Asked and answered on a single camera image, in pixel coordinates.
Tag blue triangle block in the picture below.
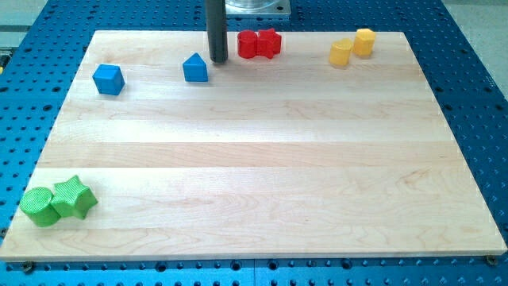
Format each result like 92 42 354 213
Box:
183 53 209 82

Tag blue cube block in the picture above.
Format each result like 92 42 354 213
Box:
92 64 125 95

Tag light wooden board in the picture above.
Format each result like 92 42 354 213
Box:
1 30 506 261

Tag red star block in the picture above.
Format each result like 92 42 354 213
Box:
256 28 282 59

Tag red cylinder block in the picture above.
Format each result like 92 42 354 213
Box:
237 30 258 59

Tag yellow heart block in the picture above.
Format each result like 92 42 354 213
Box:
329 38 352 66

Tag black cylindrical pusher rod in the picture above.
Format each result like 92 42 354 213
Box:
205 0 228 64

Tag yellow hexagon block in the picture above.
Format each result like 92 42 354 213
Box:
352 29 376 56

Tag green star block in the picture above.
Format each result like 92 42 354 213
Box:
51 176 98 220

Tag green cylinder block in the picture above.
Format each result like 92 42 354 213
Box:
19 187 61 227

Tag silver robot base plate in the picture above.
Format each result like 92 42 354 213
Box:
225 0 291 16

